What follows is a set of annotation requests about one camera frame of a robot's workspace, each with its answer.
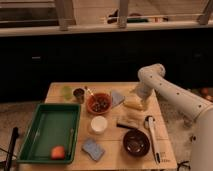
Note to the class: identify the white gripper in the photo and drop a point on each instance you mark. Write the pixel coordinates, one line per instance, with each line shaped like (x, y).
(143, 92)

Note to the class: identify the yellow banana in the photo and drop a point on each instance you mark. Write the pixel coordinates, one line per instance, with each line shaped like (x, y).
(133, 103)

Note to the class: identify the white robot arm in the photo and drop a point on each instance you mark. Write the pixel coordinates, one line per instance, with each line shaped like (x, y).
(195, 107)

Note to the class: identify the white paper cup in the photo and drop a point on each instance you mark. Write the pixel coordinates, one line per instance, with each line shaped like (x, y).
(99, 124)

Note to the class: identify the metal cup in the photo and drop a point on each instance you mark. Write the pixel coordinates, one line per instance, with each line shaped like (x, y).
(79, 95)

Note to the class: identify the green plastic cup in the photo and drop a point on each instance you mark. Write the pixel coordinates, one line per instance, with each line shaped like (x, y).
(67, 92)

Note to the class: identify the white black kitchen tool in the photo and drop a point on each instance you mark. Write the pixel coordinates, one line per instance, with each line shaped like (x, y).
(149, 124)

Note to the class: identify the red bowl with food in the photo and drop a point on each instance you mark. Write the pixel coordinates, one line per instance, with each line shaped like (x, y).
(99, 103)

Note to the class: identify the dark brown bowl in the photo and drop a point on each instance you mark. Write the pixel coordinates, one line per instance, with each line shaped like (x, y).
(136, 143)

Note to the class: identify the wooden spoon in bowl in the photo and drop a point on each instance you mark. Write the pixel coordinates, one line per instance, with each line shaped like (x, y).
(90, 93)

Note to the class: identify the blue sponge near front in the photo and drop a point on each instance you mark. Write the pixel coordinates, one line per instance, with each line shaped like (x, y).
(94, 150)

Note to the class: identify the green plastic tray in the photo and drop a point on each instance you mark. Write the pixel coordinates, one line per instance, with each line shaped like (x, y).
(52, 125)

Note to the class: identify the orange fruit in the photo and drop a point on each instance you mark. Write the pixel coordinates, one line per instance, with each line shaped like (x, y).
(58, 153)

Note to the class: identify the black stand pole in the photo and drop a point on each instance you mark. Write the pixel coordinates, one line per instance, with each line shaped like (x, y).
(12, 143)

